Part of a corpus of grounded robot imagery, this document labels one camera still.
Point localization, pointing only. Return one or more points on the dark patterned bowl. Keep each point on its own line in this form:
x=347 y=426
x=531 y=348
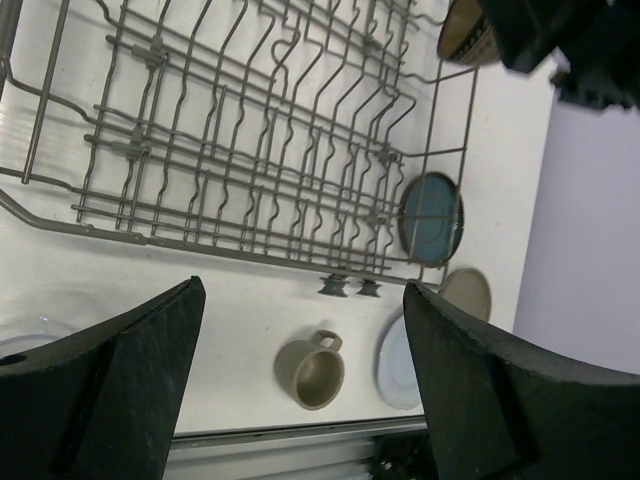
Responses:
x=466 y=37

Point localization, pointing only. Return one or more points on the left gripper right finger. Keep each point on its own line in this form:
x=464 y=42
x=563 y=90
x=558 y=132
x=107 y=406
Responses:
x=499 y=407

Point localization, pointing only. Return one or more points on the grey wire dish rack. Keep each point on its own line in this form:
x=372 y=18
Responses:
x=279 y=133

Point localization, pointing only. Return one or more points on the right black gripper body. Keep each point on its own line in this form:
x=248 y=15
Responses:
x=598 y=39

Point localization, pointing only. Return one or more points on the light blue scalloped plate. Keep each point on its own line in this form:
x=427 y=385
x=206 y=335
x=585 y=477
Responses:
x=395 y=375

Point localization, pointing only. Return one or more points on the beige ceramic saucer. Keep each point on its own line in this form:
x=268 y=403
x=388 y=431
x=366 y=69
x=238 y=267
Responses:
x=468 y=290

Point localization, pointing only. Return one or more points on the clear drinking glass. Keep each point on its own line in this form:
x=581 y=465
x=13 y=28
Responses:
x=22 y=333

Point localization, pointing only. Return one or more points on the aluminium front rail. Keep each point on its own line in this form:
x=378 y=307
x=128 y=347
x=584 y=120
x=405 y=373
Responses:
x=344 y=450

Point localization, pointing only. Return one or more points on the teal glazed saucer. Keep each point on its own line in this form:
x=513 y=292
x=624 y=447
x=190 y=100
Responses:
x=431 y=219

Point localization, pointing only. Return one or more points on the grey ceramic mug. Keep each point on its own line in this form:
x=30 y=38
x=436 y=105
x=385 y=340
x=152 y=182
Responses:
x=311 y=372

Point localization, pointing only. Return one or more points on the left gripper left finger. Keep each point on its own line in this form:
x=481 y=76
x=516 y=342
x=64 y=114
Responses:
x=102 y=403

